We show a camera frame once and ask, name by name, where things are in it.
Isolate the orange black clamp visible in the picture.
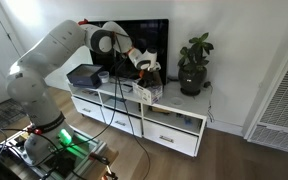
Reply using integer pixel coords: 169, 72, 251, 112
89, 151, 119, 180

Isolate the red sequin hat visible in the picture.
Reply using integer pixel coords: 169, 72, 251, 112
77, 18, 89, 27

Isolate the brown flat shelf item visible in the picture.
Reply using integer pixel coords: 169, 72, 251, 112
150, 105, 172, 115

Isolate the round clear plastic lid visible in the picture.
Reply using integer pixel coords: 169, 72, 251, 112
169, 96, 185, 107

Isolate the small blue shelf item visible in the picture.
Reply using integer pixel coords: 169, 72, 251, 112
180, 114, 194, 127

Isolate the black power cord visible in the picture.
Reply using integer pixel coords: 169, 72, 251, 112
202, 80, 216, 124

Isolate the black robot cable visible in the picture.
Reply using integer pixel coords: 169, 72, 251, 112
109, 31, 152, 180

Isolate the clear plastic cup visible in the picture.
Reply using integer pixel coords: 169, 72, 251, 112
97, 70, 111, 85

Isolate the black flat screen television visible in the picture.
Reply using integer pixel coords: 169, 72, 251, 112
83, 18, 170, 86

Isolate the white cabinet drawer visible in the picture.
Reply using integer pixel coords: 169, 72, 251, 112
71, 96, 105, 123
142, 119, 199, 157
101, 106, 144, 138

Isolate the green plant in black pot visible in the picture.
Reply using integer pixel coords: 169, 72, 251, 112
176, 31, 215, 97

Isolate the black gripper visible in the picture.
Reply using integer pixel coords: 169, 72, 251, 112
138, 67, 163, 89

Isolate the dark blue open box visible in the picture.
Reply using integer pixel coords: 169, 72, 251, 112
65, 63, 105, 90

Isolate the white television cabinet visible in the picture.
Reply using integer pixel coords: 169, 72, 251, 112
66, 77, 215, 158

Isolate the metal robot mounting platform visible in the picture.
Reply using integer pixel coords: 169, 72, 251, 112
2, 125, 119, 180

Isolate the grey floor rug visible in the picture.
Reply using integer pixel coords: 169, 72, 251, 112
0, 97, 29, 130

